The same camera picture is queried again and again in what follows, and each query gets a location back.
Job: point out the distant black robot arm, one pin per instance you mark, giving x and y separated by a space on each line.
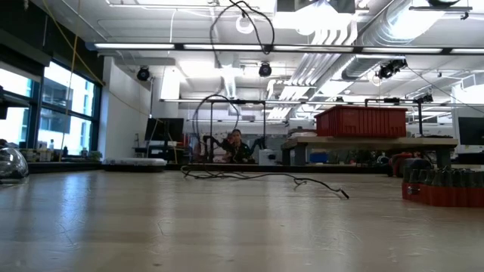
211 143
258 143

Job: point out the person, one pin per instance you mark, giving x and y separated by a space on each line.
238 151

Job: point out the white appliance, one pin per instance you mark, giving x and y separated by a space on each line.
267 156

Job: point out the black computer monitor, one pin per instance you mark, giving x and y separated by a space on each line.
472 130
164 129

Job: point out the blue storage bin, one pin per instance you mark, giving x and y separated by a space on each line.
318 158

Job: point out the red ribbed storage bin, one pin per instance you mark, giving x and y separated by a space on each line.
359 122

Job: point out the long ceiling light bar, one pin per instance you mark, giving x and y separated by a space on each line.
151 46

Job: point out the wooden workbench on casters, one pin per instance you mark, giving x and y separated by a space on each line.
378 143

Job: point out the large glass window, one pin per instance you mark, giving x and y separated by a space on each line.
68 98

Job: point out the red bit holder block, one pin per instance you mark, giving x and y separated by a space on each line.
442 196

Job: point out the black gantry frame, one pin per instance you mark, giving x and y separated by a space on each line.
249 101

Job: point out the black ceiling camera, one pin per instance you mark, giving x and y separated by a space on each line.
265 70
143 74
389 69

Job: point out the black aluminium table frame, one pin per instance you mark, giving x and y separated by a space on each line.
113 168

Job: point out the black camera stand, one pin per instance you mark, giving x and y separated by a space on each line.
419 117

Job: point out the silver round air duct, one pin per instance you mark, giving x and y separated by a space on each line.
397 22

